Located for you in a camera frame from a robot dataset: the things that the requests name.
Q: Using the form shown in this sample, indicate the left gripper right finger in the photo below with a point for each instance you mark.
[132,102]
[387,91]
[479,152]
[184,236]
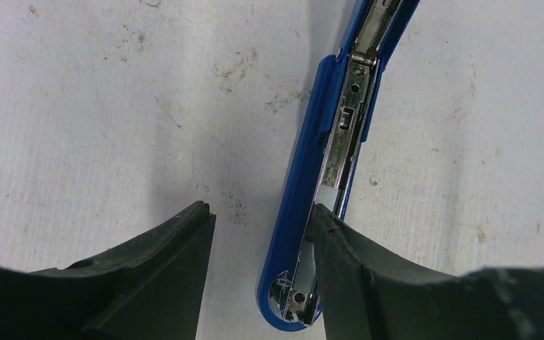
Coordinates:
[370,292]

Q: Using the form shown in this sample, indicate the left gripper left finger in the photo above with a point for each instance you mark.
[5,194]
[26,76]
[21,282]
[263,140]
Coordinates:
[149,287]

